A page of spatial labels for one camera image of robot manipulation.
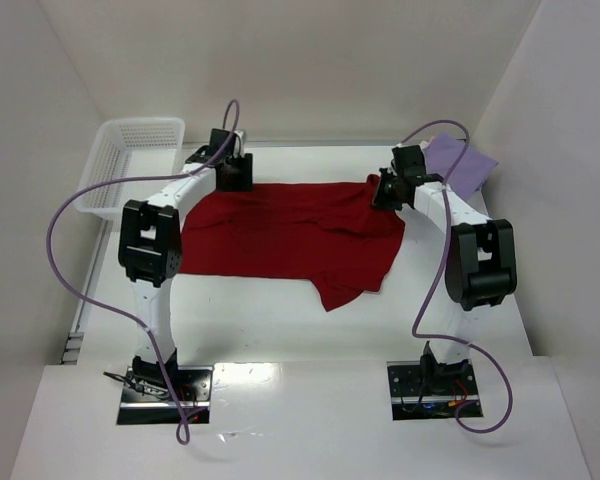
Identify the folded purple t-shirt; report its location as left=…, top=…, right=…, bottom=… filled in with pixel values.
left=420, top=133, right=498, bottom=200

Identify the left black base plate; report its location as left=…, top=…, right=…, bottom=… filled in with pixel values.
left=116, top=366, right=213, bottom=426

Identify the white plastic laundry basket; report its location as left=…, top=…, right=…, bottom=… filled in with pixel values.
left=73, top=117, right=185, bottom=221

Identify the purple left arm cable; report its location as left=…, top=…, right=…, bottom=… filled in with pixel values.
left=46, top=98, right=244, bottom=446

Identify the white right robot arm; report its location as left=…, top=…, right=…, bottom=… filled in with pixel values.
left=372, top=145, right=517, bottom=394

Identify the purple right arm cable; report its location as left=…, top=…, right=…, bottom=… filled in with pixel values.
left=398, top=118, right=513, bottom=435

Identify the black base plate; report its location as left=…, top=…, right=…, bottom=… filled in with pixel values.
left=387, top=361, right=483, bottom=421
left=116, top=366, right=213, bottom=426

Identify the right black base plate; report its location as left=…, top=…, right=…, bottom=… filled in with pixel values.
left=387, top=361, right=483, bottom=421

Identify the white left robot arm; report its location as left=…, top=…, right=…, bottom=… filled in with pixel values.
left=118, top=129, right=253, bottom=389

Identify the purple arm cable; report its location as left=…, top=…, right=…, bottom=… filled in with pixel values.
left=46, top=98, right=244, bottom=446
left=398, top=118, right=513, bottom=435

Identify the red t-shirt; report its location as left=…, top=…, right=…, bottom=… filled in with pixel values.
left=180, top=174, right=405, bottom=311

